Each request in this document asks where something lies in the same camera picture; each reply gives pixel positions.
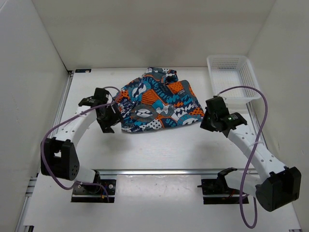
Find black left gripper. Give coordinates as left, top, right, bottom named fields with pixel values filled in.
left=97, top=103, right=126, bottom=133

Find colourful patterned shorts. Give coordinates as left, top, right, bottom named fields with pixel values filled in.
left=116, top=67, right=205, bottom=133

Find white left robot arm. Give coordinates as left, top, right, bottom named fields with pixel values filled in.
left=41, top=87, right=123, bottom=193

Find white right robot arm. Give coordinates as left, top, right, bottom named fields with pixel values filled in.
left=200, top=96, right=301, bottom=212

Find white perforated plastic basket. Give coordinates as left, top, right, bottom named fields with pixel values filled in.
left=207, top=55, right=261, bottom=109

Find blue label sticker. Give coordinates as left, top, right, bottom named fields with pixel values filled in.
left=75, top=69, right=92, bottom=73

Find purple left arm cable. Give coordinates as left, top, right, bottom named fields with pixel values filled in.
left=40, top=86, right=121, bottom=201

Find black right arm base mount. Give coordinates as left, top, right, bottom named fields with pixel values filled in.
left=197, top=179, right=239, bottom=205

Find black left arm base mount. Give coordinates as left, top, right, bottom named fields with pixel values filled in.
left=71, top=177, right=116, bottom=203

